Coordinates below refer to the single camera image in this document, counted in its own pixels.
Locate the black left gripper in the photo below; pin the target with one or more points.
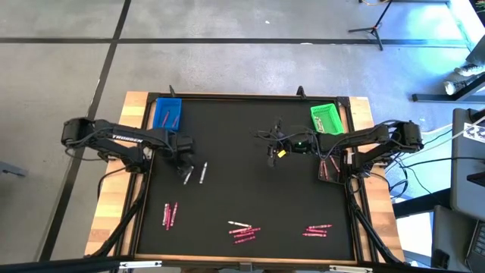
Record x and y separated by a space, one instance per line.
185 148

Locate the silver metal bracket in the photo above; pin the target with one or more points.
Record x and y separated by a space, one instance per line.
140 264
350 269

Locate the small black box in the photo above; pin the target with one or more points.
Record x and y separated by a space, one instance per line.
440 258

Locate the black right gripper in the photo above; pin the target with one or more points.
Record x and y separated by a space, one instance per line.
282 144

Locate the green plastic basket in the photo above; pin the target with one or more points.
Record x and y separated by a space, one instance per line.
331 119

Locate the black frame hook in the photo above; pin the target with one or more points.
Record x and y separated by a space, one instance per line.
301 91
172 91

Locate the black steel beam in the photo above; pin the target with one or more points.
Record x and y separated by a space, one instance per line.
417 204

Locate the blue plastic basket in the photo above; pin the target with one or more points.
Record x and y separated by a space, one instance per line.
166 106

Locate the grey chair leg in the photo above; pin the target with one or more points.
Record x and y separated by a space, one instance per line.
11 169

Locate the black table mat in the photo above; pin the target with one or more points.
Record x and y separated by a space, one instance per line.
227 151

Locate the black plastic basket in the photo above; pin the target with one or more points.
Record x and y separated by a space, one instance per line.
333 178

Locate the black tripod stand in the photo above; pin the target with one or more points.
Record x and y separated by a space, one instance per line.
374 27

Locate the black aluminium crossbar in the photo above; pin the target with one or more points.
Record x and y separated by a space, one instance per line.
57 267

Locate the person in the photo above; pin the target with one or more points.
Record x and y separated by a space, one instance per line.
470 70

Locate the black white marker tag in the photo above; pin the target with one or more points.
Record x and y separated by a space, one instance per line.
475 132

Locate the pink crayons bottom pile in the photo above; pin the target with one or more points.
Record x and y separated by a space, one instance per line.
244 240

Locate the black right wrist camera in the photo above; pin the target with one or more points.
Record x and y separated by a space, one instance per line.
279 127

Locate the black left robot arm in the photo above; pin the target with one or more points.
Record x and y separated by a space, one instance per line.
127 139

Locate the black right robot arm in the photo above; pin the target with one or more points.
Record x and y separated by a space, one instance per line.
360 136

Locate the black keyboard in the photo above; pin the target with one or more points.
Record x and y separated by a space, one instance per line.
478 246

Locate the grey camera bracket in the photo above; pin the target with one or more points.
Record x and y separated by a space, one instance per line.
245 267

